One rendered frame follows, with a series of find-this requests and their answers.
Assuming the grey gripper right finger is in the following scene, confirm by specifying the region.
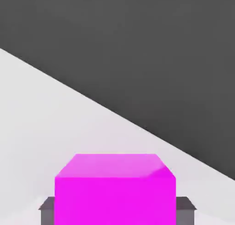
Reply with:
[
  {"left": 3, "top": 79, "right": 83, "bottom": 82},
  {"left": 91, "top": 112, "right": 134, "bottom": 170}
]
[{"left": 175, "top": 196, "right": 197, "bottom": 225}]

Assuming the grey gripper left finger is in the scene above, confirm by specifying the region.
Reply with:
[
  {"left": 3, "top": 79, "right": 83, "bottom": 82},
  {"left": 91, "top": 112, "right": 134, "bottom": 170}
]
[{"left": 38, "top": 196, "right": 56, "bottom": 225}]

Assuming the small magenta cube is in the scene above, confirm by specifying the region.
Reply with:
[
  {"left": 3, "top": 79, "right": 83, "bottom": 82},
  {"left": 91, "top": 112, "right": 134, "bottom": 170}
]
[{"left": 54, "top": 153, "right": 177, "bottom": 225}]

